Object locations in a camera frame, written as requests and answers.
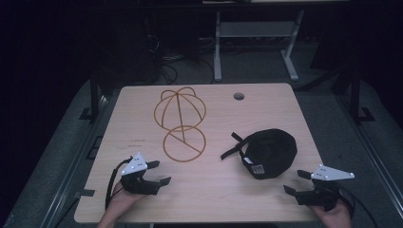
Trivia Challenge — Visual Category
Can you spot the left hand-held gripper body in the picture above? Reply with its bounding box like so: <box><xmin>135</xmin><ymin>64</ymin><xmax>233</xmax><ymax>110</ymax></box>
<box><xmin>119</xmin><ymin>152</ymin><xmax>162</xmax><ymax>196</ymax></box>

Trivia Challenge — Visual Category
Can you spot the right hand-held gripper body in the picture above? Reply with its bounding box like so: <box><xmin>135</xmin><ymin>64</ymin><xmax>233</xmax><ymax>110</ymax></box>
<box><xmin>295</xmin><ymin>163</ymin><xmax>355</xmax><ymax>212</ymax></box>

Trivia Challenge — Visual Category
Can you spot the black baseball cap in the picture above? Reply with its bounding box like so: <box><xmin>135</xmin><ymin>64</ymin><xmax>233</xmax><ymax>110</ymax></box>
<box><xmin>220</xmin><ymin>127</ymin><xmax>298</xmax><ymax>181</ymax></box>

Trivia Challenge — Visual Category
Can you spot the golden wire hat stand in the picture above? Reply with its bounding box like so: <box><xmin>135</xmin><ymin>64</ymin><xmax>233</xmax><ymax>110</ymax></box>
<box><xmin>153</xmin><ymin>86</ymin><xmax>207</xmax><ymax>163</ymax></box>

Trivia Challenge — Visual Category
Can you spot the person's left hand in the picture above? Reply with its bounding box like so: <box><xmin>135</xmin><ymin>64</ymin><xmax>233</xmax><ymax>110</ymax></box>
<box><xmin>102</xmin><ymin>180</ymin><xmax>148</xmax><ymax>223</ymax></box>

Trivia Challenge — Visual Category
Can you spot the person's right hand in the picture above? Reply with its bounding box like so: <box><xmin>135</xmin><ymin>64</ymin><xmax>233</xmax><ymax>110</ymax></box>
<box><xmin>308</xmin><ymin>200</ymin><xmax>353</xmax><ymax>228</ymax></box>

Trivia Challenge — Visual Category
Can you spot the grey metal stand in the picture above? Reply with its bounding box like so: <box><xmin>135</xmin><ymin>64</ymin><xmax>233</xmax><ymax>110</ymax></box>
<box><xmin>213</xmin><ymin>9</ymin><xmax>305</xmax><ymax>83</ymax></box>

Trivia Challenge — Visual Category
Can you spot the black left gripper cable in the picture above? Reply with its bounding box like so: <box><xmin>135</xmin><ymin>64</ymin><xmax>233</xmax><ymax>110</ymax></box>
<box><xmin>105</xmin><ymin>156</ymin><xmax>134</xmax><ymax>211</ymax></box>

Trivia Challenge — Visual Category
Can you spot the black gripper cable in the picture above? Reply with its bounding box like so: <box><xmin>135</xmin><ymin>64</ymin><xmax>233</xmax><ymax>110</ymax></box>
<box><xmin>105</xmin><ymin>156</ymin><xmax>134</xmax><ymax>211</ymax></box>
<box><xmin>336</xmin><ymin>184</ymin><xmax>380</xmax><ymax>228</ymax></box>

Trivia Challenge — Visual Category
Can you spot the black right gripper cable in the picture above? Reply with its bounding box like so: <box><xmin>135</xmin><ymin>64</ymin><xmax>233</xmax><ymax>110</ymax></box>
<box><xmin>336</xmin><ymin>184</ymin><xmax>380</xmax><ymax>228</ymax></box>

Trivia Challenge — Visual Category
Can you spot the grey metal rail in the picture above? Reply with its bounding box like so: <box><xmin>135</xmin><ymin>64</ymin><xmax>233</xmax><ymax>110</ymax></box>
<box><xmin>38</xmin><ymin>93</ymin><xmax>111</xmax><ymax>228</ymax></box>
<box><xmin>336</xmin><ymin>94</ymin><xmax>403</xmax><ymax>220</ymax></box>

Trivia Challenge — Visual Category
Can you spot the black metal post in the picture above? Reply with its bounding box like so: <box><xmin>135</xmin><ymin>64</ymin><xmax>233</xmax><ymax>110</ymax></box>
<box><xmin>78</xmin><ymin>67</ymin><xmax>102</xmax><ymax>124</ymax></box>
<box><xmin>349</xmin><ymin>66</ymin><xmax>376</xmax><ymax>125</ymax></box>

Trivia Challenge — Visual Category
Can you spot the bundle of floor cables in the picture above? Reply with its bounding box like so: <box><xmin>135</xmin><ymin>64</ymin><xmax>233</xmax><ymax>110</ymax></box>
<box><xmin>144</xmin><ymin>33</ymin><xmax>217</xmax><ymax>86</ymax></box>

